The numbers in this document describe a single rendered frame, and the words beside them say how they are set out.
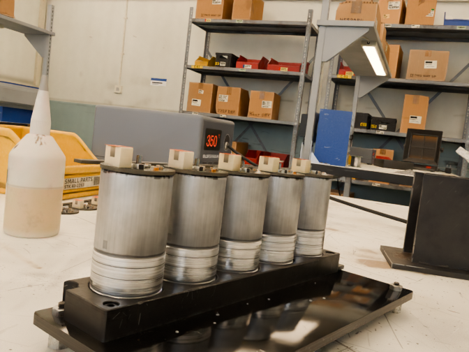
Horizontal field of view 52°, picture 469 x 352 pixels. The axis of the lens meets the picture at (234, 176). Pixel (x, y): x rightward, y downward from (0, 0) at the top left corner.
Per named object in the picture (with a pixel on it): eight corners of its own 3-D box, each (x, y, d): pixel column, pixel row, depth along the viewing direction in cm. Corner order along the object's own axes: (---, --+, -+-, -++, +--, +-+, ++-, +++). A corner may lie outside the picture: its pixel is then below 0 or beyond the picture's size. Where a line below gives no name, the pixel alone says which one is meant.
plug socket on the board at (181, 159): (197, 170, 18) (199, 152, 18) (181, 170, 17) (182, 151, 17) (182, 167, 18) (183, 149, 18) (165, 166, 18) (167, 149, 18)
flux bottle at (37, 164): (54, 226, 33) (66, 80, 32) (64, 237, 30) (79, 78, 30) (-1, 226, 31) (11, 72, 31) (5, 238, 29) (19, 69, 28)
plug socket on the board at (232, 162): (243, 171, 20) (246, 155, 20) (230, 171, 19) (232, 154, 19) (229, 169, 21) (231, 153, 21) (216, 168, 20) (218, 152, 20)
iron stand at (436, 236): (460, 332, 32) (574, 226, 31) (362, 242, 33) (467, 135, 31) (438, 302, 38) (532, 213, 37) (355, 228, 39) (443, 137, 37)
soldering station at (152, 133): (228, 190, 68) (236, 121, 67) (194, 196, 57) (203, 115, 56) (135, 175, 73) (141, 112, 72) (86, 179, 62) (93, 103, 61)
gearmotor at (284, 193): (300, 278, 23) (314, 173, 23) (271, 286, 22) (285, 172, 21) (259, 265, 25) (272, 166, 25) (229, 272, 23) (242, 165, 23)
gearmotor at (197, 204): (225, 299, 19) (241, 170, 19) (181, 312, 17) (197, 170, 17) (182, 282, 21) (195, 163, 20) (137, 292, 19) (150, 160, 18)
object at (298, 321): (289, 273, 28) (292, 254, 28) (411, 312, 24) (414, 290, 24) (28, 343, 16) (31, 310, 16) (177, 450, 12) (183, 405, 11)
